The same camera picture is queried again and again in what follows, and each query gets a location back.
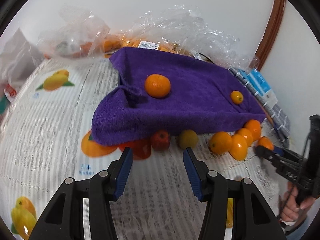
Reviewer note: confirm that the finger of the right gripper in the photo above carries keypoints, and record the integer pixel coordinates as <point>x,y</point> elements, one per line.
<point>287,153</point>
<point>275,157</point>

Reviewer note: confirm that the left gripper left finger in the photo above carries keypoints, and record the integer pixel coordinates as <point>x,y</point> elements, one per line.
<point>63,216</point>

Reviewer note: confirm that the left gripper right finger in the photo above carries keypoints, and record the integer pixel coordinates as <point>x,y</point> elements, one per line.
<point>252,216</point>

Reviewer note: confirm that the large orange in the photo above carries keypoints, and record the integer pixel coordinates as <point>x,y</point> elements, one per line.
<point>157,86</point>
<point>254,127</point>
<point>265,142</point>

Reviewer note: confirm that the small orange tangerine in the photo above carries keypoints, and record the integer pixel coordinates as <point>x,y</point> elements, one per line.
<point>236,97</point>

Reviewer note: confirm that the small red apple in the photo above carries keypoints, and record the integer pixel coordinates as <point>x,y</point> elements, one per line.
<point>160,140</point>

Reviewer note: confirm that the person's right hand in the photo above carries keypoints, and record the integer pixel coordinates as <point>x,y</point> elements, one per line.
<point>292,212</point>

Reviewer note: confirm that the grey checked folded cloth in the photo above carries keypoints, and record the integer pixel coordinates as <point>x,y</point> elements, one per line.
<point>281,122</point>

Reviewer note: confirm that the elongated yellow-orange kumquat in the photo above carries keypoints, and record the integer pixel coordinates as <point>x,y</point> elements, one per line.
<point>238,148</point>

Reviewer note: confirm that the oval kumquat orange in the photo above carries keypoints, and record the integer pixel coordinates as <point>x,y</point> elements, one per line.
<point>246,133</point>

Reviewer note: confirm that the small round orange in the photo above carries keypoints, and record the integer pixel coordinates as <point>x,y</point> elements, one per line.
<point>220,142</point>

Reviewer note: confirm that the blue white tissue pack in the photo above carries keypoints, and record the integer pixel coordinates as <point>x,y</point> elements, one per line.
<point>260,84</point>

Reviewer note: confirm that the small green-yellow fruit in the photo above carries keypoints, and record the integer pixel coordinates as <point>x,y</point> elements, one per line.
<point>187,138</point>

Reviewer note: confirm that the purple towel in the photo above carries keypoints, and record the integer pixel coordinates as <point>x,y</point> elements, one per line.
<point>199,98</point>

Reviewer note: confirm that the clear plastic bag of oranges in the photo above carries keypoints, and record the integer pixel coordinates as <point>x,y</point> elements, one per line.
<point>180,30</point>

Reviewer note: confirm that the grey plastic bag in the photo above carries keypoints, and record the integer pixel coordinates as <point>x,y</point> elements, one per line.
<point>19,59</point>

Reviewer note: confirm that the crumpled clear plastic bag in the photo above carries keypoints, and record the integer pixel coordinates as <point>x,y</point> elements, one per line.
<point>82,35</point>

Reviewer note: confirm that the brown wooden door frame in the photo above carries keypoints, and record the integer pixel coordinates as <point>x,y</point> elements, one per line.
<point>270,33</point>

